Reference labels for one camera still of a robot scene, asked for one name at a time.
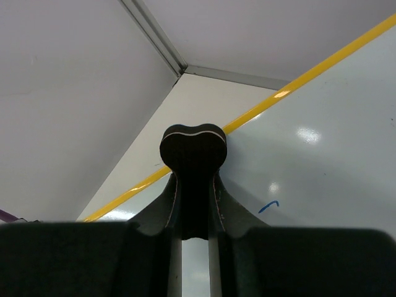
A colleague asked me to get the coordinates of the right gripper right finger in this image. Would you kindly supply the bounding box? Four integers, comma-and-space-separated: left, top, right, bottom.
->
209, 175, 395, 296

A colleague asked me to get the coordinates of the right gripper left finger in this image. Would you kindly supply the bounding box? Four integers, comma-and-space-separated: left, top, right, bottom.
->
1, 176, 182, 296

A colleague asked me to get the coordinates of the black whiteboard eraser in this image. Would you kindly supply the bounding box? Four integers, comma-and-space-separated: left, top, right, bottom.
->
160, 124, 227, 240

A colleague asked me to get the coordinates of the yellow framed whiteboard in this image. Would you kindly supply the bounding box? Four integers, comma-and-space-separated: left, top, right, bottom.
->
81, 17, 395, 296

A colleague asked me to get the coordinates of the left aluminium frame post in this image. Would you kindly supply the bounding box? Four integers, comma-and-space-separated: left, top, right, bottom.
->
119, 0, 189, 78

